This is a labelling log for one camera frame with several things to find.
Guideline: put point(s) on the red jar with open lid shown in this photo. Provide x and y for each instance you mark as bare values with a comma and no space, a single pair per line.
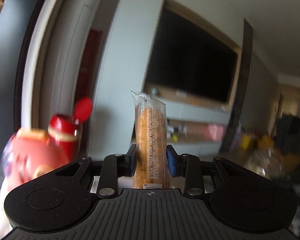
65,130

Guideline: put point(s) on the clear-wrapped bread roll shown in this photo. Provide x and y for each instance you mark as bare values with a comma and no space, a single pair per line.
151,135

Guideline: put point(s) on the dark hanging clothes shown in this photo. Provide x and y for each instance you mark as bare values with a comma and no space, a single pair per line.
290,132

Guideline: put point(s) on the large red snack bag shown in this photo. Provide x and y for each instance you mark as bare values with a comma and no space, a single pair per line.
32,150

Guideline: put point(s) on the dark red door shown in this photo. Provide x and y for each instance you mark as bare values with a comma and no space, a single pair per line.
90,72

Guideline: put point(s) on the pink cloth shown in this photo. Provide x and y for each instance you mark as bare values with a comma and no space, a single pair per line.
216,132

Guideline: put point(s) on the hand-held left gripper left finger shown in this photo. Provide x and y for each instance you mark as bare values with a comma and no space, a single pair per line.
132,160

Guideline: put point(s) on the clear bag of snacks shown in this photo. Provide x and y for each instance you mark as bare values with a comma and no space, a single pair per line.
267,152

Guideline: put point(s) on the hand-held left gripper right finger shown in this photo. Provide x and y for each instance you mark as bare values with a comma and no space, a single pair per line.
171,161

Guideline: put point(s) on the cluster of small white items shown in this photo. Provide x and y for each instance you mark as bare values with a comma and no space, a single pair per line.
176,131

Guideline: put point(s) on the black television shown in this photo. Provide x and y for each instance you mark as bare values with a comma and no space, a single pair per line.
190,57

